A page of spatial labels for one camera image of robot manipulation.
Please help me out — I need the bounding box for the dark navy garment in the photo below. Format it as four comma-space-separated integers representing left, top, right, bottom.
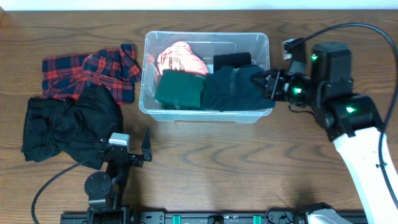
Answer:
201, 65, 275, 112

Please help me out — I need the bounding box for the black garment with strap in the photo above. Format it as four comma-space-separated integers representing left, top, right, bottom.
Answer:
213, 52, 251, 72

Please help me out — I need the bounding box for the dark green garment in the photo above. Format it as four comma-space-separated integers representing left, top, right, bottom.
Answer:
154, 70, 205, 110

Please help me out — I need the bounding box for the red navy plaid shirt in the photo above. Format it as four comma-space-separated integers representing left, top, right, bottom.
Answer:
42, 44, 142, 105

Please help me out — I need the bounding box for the pink shirt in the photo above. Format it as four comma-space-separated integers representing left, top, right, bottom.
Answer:
157, 41, 209, 75

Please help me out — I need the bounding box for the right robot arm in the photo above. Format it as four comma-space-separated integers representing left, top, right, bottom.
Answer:
262, 39, 397, 223

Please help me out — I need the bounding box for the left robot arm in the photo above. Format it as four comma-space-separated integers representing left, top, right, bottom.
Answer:
85, 129, 152, 224

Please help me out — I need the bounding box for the clear plastic storage bin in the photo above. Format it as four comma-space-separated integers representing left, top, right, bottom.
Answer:
139, 30, 272, 123

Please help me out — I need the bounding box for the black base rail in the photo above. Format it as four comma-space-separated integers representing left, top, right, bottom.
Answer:
60, 209, 309, 224

